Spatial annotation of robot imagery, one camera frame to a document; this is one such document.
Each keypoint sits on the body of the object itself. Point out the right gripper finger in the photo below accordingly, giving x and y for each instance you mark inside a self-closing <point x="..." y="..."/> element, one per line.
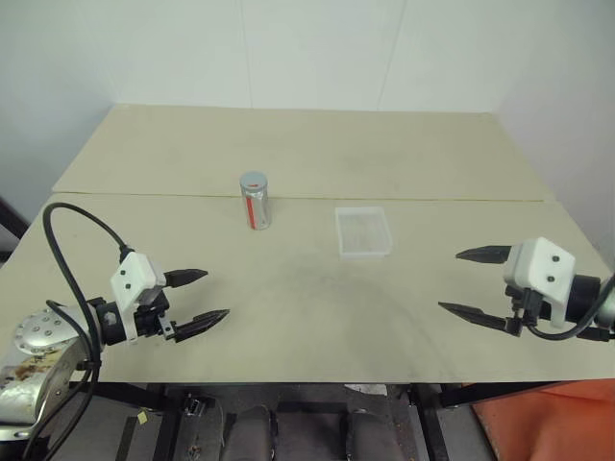
<point x="485" y="254"/>
<point x="471" y="315"/>

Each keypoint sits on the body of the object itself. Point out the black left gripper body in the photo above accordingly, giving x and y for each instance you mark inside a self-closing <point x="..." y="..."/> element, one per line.
<point x="150" y="321"/>

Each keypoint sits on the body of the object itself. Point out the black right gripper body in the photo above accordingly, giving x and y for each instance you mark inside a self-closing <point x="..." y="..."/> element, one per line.
<point x="538" y="306"/>

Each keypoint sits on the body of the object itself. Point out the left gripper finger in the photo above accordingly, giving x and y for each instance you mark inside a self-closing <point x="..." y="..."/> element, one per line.
<point x="187" y="277"/>
<point x="202" y="323"/>

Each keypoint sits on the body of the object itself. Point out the silver red can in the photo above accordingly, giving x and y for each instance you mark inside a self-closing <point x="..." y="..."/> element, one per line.
<point x="262" y="216"/>

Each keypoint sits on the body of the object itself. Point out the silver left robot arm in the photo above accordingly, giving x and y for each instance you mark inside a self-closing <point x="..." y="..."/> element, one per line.
<point x="38" y="331"/>

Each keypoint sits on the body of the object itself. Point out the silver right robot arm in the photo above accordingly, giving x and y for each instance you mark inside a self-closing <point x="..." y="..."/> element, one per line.
<point x="583" y="298"/>

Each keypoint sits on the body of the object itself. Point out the clear plastic tray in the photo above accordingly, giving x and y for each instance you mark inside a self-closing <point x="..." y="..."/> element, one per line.
<point x="365" y="235"/>

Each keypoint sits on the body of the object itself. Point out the small yellow tag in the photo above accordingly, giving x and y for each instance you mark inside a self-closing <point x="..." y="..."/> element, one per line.
<point x="142" y="418"/>

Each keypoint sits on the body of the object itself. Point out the orange sheet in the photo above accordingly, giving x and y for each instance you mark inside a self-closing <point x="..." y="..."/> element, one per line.
<point x="552" y="422"/>

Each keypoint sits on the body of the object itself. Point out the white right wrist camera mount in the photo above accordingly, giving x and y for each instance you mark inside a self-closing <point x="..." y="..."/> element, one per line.
<point x="538" y="269"/>

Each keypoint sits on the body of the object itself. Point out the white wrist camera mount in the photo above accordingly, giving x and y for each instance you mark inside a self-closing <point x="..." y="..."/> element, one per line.
<point x="130" y="278"/>
<point x="538" y="269"/>

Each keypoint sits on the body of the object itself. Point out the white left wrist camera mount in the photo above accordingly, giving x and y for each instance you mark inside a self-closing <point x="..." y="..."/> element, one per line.
<point x="130" y="278"/>

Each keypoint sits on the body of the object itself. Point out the black metal table frame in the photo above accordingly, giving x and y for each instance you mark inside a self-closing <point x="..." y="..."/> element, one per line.
<point x="125" y="395"/>

